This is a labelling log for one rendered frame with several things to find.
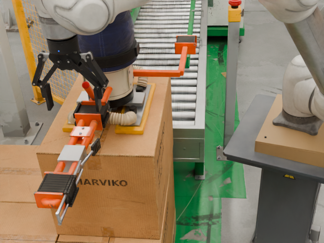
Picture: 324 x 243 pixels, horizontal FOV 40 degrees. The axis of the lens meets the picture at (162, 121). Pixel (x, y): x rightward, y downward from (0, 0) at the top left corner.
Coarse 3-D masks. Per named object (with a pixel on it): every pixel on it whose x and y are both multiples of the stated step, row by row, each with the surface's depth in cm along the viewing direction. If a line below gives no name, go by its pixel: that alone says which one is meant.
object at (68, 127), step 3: (84, 90) 178; (75, 105) 168; (75, 108) 165; (66, 123) 158; (69, 123) 158; (63, 126) 157; (66, 126) 156; (69, 126) 156; (72, 126) 156; (63, 129) 156; (66, 129) 156; (69, 129) 156; (72, 129) 156
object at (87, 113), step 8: (80, 104) 143; (88, 104) 143; (104, 104) 143; (80, 112) 140; (88, 112) 139; (96, 112) 139; (104, 112) 138; (88, 120) 137; (96, 120) 137; (104, 120) 140; (96, 128) 139
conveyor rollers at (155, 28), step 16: (160, 0) 396; (176, 0) 394; (144, 16) 360; (160, 16) 358; (176, 16) 357; (144, 32) 337; (160, 32) 336; (176, 32) 334; (144, 48) 308; (160, 48) 307; (144, 64) 292; (160, 64) 290; (176, 64) 289; (192, 64) 288; (176, 80) 268; (192, 80) 267; (176, 96) 252; (192, 96) 251; (176, 112) 238; (192, 112) 237
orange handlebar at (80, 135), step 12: (180, 60) 169; (144, 72) 163; (156, 72) 162; (168, 72) 161; (180, 72) 162; (108, 96) 150; (72, 132) 131; (84, 132) 131; (72, 144) 127; (84, 144) 127; (60, 168) 118; (72, 168) 118; (48, 204) 108
